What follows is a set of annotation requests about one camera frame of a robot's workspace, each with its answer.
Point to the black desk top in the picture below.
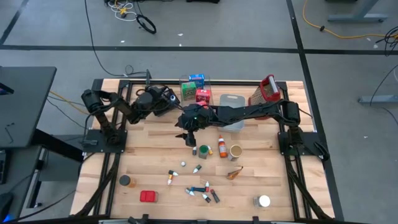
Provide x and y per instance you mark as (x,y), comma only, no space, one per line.
(28,102)

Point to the green-lidded spice jar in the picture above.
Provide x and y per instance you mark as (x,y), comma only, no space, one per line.
(203,151)

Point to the black allen key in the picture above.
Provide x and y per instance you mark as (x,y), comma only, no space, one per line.
(9,135)

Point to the taco seasoning mix packet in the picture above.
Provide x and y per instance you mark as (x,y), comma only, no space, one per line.
(233,175)

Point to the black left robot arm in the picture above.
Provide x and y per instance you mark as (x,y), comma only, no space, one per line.
(102,119)

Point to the dark red icing gel tube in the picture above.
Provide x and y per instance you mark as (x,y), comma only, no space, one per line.
(215,196)

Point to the furikake seasoning glass jar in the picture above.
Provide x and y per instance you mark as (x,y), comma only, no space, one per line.
(235,152)

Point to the blue mini cereal box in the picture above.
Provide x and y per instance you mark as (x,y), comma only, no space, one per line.
(196,79)

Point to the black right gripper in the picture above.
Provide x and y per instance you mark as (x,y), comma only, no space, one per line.
(196,119)

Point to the small yellow food colouring bottle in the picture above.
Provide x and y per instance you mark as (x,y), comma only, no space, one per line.
(210,151)

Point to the black keyboard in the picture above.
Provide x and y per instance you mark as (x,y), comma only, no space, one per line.
(3,168)

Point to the green mini cereal box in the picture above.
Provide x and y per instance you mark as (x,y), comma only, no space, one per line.
(188,91)

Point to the small orange food colouring bottle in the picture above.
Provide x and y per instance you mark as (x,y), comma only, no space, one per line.
(170,179)

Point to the dark computer screen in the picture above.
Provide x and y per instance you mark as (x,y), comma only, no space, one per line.
(4,88)

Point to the small black food colouring bottle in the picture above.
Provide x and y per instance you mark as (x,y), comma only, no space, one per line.
(188,191)
(171,172)
(207,199)
(194,151)

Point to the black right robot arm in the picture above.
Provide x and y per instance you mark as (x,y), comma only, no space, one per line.
(248,112)

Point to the blue icing gel tube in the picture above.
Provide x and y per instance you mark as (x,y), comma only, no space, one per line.
(199,189)

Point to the small red food colouring bottle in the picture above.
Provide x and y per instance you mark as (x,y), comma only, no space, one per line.
(206,186)

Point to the red-lidded clear container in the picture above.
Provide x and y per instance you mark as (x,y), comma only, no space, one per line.
(147,196)

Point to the small green food colouring bottle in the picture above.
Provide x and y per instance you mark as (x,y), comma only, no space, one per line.
(198,168)

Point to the black-lidded amber jar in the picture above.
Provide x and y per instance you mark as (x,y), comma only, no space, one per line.
(125,180)

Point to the grey metal desk foot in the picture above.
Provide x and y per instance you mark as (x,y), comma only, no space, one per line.
(357,17)
(379,99)

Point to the clear plastic bin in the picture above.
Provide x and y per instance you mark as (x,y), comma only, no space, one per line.
(185,79)

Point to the orange-tipped food colouring bottle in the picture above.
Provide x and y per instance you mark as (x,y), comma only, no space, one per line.
(222,149)

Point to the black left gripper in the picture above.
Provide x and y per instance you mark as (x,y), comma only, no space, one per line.
(160,101)

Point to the black aluminium table frame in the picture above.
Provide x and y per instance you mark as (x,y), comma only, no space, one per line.
(140,82)

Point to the white-lidded glass jar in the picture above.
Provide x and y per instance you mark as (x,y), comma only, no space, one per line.
(264,201)

